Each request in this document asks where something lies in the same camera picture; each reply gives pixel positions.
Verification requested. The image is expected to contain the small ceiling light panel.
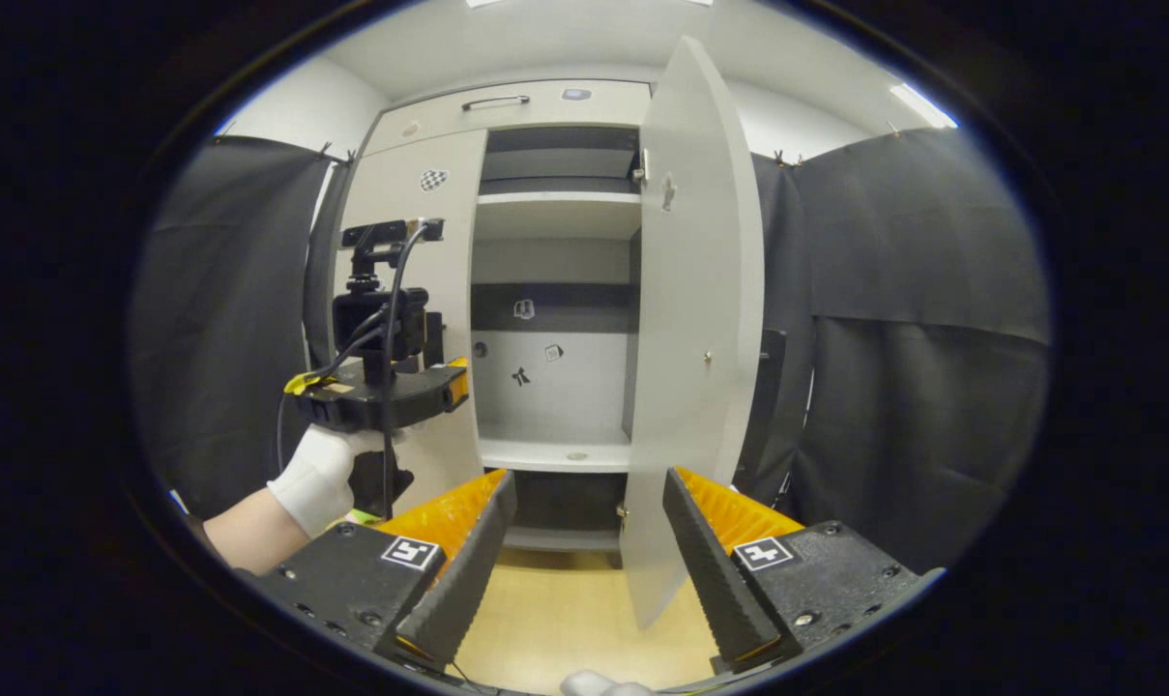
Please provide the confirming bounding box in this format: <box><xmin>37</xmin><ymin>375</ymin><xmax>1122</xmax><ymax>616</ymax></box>
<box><xmin>889</xmin><ymin>82</ymin><xmax>960</xmax><ymax>130</ymax></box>

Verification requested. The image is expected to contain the grey cabinet drawer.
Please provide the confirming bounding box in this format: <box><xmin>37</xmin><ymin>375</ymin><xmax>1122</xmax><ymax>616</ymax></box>
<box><xmin>362</xmin><ymin>79</ymin><xmax>653</xmax><ymax>156</ymax></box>

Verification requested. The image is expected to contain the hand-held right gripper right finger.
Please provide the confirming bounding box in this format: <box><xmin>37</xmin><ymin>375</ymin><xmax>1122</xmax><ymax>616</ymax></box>
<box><xmin>663</xmin><ymin>467</ymin><xmax>945</xmax><ymax>675</ymax></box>

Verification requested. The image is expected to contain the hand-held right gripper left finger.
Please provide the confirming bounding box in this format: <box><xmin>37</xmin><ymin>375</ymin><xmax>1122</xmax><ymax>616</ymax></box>
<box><xmin>250</xmin><ymin>469</ymin><xmax>519</xmax><ymax>670</ymax></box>

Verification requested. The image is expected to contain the black backdrop cloth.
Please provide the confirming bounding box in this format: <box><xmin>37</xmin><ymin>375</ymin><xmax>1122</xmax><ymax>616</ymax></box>
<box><xmin>130</xmin><ymin>126</ymin><xmax>1054</xmax><ymax>576</ymax></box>

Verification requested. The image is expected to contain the grey double-door shoe cabinet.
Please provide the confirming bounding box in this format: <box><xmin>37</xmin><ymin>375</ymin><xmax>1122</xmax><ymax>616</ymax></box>
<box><xmin>333</xmin><ymin>79</ymin><xmax>655</xmax><ymax>557</ymax></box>

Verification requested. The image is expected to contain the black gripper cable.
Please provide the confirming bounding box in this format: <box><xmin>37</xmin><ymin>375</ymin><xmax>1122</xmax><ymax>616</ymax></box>
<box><xmin>277</xmin><ymin>220</ymin><xmax>432</xmax><ymax>520</ymax></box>

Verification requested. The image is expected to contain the white cabinet shelf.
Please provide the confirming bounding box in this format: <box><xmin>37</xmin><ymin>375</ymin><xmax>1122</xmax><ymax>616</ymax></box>
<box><xmin>475</xmin><ymin>190</ymin><xmax>643</xmax><ymax>241</ymax></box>
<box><xmin>476</xmin><ymin>425</ymin><xmax>633</xmax><ymax>475</ymax></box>

